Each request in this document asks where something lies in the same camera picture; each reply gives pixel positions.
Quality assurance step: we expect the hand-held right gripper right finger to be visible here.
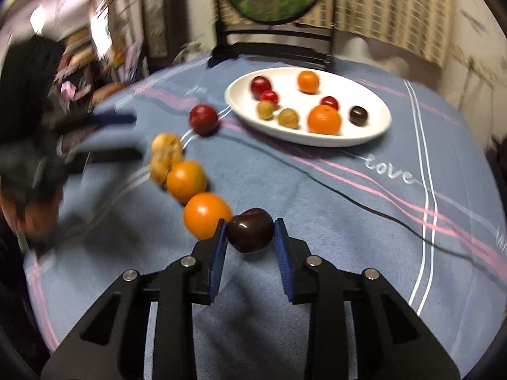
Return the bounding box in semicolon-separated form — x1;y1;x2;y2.
273;218;462;380

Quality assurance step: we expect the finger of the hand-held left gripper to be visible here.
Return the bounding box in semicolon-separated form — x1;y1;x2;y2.
91;113;137;126
75;147;143;165

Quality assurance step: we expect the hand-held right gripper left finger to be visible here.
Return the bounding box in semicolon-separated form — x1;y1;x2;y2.
40;218;228;380

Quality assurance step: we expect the dark wooden cabinet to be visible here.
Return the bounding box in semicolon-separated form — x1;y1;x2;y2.
138;0;187;64

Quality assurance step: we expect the white oval plate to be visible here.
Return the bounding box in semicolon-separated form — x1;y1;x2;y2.
224;67;392;148

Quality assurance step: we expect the smooth orange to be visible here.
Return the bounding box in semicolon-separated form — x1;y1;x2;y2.
183;192;234;240

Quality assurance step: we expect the checked beige curtain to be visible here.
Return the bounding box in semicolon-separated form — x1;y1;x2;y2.
214;0;454;68

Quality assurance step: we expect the mandarin orange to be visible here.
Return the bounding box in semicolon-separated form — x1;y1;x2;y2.
308;104;342;135
298;70;320;93

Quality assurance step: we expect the yellow-green round fruit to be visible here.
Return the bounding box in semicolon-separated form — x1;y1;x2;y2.
277;108;299;129

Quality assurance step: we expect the dark purple plum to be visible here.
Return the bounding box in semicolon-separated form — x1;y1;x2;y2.
349;105;368;126
226;208;275;254

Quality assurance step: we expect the person's left hand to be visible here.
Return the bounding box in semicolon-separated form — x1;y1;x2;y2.
8;190;60;239

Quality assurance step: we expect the orange persimmon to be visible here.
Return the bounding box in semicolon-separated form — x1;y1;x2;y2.
165;161;208;203

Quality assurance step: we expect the white kettle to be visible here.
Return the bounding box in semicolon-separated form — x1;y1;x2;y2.
174;41;207;64

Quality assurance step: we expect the pale yellow fruit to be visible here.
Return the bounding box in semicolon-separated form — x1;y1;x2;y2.
151;132;184;163
149;154;175;185

